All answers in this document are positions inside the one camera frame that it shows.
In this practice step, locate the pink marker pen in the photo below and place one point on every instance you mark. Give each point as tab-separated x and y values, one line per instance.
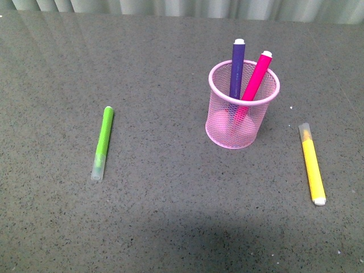
254	84

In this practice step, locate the purple marker pen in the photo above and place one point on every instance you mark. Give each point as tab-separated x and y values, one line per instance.
238	54

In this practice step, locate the yellow marker pen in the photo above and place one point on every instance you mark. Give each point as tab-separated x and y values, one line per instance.
316	187

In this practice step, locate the white pleated curtain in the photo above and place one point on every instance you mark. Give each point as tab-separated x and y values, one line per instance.
334	12

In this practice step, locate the pink mesh cup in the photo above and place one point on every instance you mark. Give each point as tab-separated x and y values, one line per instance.
231	123

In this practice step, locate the green marker pen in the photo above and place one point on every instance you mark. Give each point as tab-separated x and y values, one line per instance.
102	145

